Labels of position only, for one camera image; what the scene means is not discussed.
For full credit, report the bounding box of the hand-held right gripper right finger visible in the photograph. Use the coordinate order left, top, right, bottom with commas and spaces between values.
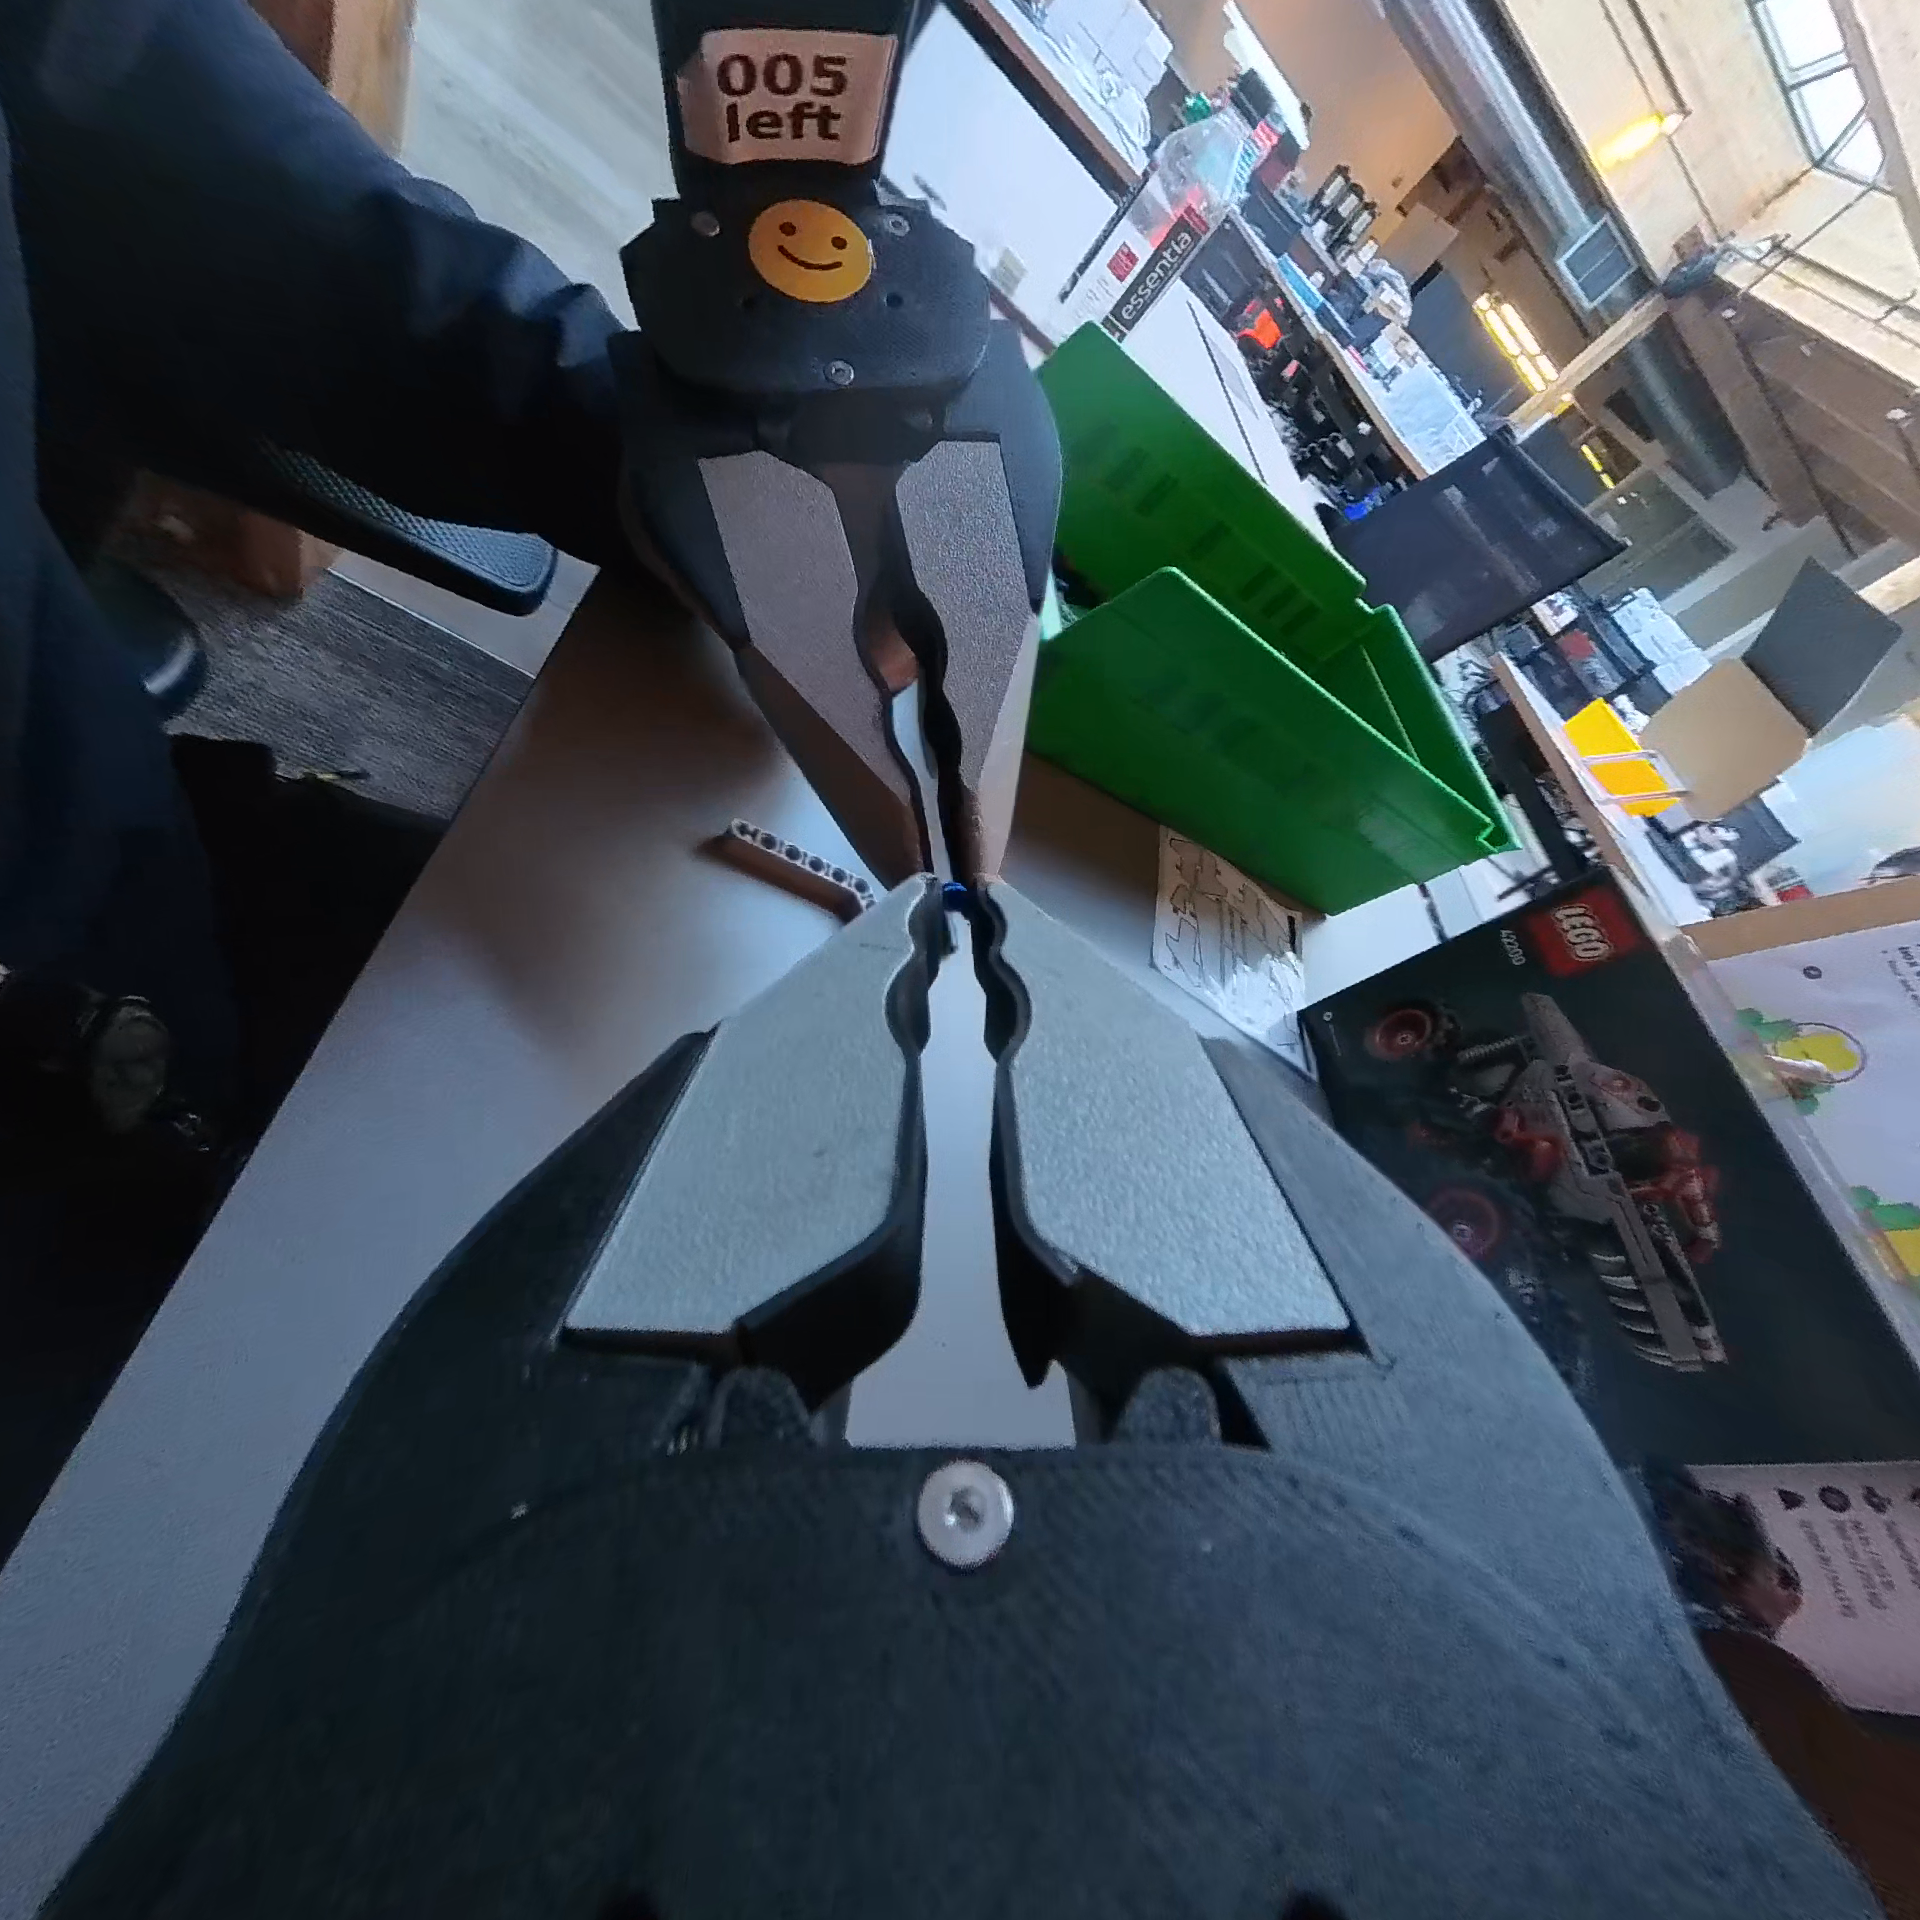
974, 876, 1354, 1389

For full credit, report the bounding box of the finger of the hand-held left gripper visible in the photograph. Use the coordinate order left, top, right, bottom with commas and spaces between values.
694, 456, 941, 889
893, 432, 1048, 888

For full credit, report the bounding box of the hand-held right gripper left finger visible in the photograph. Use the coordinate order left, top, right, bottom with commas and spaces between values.
558, 873, 958, 1410

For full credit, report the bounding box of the person's left forearm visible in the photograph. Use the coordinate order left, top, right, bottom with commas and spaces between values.
0, 0, 637, 577

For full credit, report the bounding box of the long lego beam with holes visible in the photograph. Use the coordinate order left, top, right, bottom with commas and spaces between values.
702, 817, 882, 920

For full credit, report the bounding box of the black lego set box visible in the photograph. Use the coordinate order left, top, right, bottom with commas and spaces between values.
1296, 866, 1894, 1471

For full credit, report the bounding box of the printed instruction sheet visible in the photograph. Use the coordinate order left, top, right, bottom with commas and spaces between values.
1149, 824, 1308, 1054

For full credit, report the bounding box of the green plastic bin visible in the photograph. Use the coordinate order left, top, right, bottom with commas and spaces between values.
1022, 319, 1520, 920

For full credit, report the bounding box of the water bottle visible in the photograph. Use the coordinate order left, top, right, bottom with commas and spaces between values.
1054, 193, 1221, 351

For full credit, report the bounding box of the cluttered background workbench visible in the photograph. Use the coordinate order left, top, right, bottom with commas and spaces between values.
976, 0, 1503, 505

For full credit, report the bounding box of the black mesh office chair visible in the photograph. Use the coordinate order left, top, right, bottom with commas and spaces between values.
1317, 425, 1631, 667

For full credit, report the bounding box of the yellow storage bin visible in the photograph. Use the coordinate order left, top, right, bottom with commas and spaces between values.
1558, 694, 1684, 824

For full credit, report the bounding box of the white toy brick box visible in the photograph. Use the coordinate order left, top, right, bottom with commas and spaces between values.
1684, 885, 1920, 1293

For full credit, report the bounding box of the open cardboard box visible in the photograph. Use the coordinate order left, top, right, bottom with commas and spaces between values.
1637, 658, 1812, 824

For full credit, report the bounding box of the person's dark clothing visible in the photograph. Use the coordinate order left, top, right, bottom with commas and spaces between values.
0, 450, 259, 1516

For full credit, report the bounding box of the white printed box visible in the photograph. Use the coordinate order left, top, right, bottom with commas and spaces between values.
1637, 1459, 1920, 1724

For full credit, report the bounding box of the dark grey chair back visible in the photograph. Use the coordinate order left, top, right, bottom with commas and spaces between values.
1744, 558, 1902, 739

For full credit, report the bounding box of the wall air conditioner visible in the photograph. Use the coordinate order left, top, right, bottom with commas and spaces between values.
1548, 213, 1641, 313

